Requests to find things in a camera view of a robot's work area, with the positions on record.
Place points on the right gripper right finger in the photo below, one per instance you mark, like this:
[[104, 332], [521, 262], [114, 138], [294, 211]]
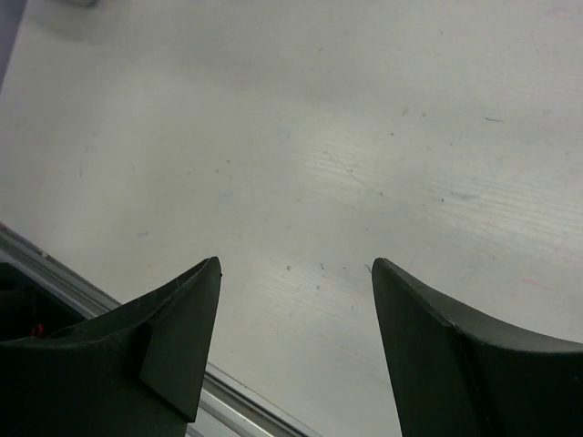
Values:
[[456, 371]]

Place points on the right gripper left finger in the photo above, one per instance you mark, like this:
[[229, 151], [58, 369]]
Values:
[[136, 370]]

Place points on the aluminium mounting rail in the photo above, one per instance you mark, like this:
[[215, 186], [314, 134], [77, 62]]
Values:
[[226, 408]]

